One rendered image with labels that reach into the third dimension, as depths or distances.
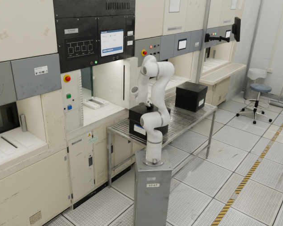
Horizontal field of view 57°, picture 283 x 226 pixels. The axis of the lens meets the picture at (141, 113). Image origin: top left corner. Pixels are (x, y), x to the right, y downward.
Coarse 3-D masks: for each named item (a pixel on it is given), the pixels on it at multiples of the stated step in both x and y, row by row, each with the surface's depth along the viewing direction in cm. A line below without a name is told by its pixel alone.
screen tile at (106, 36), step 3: (102, 36) 222; (105, 36) 224; (108, 36) 227; (111, 36) 230; (102, 39) 223; (105, 39) 225; (111, 39) 231; (108, 42) 229; (111, 42) 232; (102, 45) 225; (105, 45) 227; (108, 45) 230; (111, 45) 233
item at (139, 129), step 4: (132, 124) 243; (136, 124) 240; (140, 124) 236; (132, 128) 245; (136, 128) 241; (140, 128) 238; (156, 128) 235; (160, 128) 240; (164, 128) 246; (132, 132) 247; (136, 132) 243; (140, 132) 240; (144, 132) 236; (164, 132) 249; (140, 136) 241; (144, 136) 238
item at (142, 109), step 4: (152, 104) 251; (132, 108) 242; (136, 108) 242; (140, 108) 242; (144, 108) 243; (148, 108) 238; (156, 108) 244; (168, 108) 245; (132, 112) 238; (136, 112) 234; (140, 112) 234; (144, 112) 235; (148, 112) 235; (168, 112) 242; (132, 116) 239; (136, 116) 236; (140, 116) 233; (132, 120) 240; (136, 120) 237
